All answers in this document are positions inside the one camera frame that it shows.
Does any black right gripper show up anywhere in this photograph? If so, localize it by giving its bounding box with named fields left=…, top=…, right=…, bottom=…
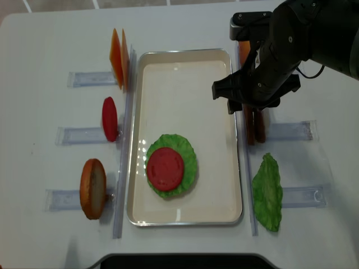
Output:
left=211, top=50, right=300, bottom=114

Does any brown meat patty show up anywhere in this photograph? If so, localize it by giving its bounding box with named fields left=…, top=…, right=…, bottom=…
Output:
left=243, top=105, right=255, bottom=145
left=253, top=110, right=266, bottom=143

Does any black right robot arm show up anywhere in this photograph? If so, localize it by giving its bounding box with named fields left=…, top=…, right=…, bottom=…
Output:
left=212, top=1, right=358, bottom=113

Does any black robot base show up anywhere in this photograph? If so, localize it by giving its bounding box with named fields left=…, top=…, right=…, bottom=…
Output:
left=100, top=254, right=274, bottom=269

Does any tan bread slice outer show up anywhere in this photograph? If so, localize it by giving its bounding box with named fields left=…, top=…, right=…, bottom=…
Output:
left=238, top=41, right=251, bottom=69

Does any green lettuce leaf in tray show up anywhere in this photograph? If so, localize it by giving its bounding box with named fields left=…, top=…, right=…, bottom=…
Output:
left=145, top=134, right=198, bottom=199

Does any green lettuce leaf on rack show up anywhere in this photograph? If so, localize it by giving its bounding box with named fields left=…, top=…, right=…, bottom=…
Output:
left=252, top=153, right=283, bottom=233

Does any red tomato slice in tray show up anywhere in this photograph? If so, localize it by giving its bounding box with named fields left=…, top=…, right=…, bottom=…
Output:
left=146, top=147, right=185, bottom=192

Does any orange cheese slice inner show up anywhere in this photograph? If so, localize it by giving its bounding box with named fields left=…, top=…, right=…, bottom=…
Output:
left=121, top=29, right=130, bottom=91

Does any red tomato slice on rack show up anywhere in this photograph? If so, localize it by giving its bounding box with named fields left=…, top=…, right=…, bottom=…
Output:
left=102, top=97, right=118, bottom=142

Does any clear right rack cross bar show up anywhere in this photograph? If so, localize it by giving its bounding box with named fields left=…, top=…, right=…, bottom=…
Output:
left=236, top=43, right=258, bottom=236

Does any clear rack cross bar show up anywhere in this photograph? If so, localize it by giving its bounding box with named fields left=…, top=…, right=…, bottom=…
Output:
left=113, top=47, right=137, bottom=239
left=236, top=43, right=258, bottom=236

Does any white metal tray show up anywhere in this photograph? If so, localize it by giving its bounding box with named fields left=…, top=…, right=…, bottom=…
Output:
left=126, top=49, right=242, bottom=226

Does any bun slice on left rack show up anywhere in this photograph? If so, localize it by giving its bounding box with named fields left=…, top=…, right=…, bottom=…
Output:
left=80, top=159, right=107, bottom=220

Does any clear left rack cross bar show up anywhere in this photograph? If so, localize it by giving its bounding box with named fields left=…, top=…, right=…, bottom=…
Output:
left=113, top=47, right=137, bottom=239

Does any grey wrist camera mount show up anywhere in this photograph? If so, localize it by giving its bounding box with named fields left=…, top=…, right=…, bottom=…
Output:
left=229, top=11, right=272, bottom=42

